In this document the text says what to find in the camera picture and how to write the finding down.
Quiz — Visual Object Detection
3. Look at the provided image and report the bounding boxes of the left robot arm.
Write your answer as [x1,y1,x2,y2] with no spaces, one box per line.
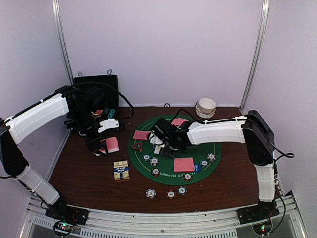
[0,85,108,220]

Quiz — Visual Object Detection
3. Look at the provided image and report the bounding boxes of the ten chips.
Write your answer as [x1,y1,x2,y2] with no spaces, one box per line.
[207,153,216,162]
[149,157,159,166]

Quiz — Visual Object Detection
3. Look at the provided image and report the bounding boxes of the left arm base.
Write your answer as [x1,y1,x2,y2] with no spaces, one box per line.
[45,206,89,225]

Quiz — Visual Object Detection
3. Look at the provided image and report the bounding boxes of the fifty chips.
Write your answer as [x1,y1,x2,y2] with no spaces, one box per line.
[142,154,152,163]
[200,160,209,168]

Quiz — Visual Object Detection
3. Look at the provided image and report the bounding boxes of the upper white bowl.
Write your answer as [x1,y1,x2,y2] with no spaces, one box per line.
[198,98,217,114]

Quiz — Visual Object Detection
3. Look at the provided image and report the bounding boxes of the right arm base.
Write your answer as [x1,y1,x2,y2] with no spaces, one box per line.
[237,204,280,225]

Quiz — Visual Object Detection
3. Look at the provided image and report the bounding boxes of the gold blue card box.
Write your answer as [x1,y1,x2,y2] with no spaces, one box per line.
[113,160,130,181]

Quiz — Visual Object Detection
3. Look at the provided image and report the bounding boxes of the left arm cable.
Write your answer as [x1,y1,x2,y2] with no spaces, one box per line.
[71,82,135,122]

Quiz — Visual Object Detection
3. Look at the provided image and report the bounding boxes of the lower white bowl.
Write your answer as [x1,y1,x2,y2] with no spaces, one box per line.
[195,104,217,119]

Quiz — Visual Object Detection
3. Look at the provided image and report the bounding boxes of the brown hundred chip stack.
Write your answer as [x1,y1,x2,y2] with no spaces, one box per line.
[166,190,176,199]

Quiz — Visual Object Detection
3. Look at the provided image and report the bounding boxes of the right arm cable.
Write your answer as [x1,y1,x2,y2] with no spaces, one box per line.
[174,108,295,219]

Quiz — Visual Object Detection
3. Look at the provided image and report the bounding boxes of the blue green fifty chip stack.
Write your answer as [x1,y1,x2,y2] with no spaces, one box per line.
[177,186,187,195]

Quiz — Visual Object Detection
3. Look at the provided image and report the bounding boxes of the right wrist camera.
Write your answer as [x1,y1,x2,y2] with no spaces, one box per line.
[147,118,177,146]

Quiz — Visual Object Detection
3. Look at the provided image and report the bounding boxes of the round green poker mat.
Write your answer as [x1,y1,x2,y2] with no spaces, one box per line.
[127,114,223,186]

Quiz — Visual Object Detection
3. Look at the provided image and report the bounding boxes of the red-backed card deck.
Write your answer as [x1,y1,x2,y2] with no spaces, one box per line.
[101,137,119,153]

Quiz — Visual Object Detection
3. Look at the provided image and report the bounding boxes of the right aluminium post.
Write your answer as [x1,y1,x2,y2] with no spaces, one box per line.
[239,0,270,114]

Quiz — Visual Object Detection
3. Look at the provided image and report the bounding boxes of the blue peach ten chip stack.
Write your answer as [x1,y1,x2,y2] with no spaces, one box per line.
[145,188,156,199]

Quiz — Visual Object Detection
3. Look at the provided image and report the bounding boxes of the blue small blind button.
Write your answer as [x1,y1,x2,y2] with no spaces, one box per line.
[194,164,202,173]

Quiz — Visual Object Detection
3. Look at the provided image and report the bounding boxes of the white bowl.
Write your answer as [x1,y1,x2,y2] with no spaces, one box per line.
[198,98,217,114]
[195,104,217,119]

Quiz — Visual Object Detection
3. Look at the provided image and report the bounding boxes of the dealt red card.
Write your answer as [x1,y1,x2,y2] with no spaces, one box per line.
[133,130,151,140]
[171,118,188,127]
[174,157,194,172]

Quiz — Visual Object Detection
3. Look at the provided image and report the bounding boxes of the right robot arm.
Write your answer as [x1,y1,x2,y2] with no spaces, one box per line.
[151,110,275,219]

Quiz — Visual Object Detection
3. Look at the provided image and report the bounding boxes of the left aluminium post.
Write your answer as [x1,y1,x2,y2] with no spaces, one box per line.
[52,0,73,84]

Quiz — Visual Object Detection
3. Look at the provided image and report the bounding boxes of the aluminium post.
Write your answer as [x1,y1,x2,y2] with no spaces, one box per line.
[52,0,73,84]
[239,0,270,114]

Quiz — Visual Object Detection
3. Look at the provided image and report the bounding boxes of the face-up white card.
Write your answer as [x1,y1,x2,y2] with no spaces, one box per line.
[154,146,162,154]

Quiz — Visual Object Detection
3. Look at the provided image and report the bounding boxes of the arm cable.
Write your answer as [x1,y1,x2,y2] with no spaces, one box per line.
[174,108,295,219]
[71,82,135,122]

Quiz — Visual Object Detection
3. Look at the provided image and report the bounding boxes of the black poker case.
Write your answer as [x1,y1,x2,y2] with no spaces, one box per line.
[73,74,119,109]

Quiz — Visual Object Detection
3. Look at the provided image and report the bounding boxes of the triangular all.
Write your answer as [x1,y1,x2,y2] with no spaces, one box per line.
[131,141,143,152]

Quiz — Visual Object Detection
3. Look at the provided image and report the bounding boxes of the teal chips in case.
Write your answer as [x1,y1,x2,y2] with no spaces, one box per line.
[103,108,116,119]

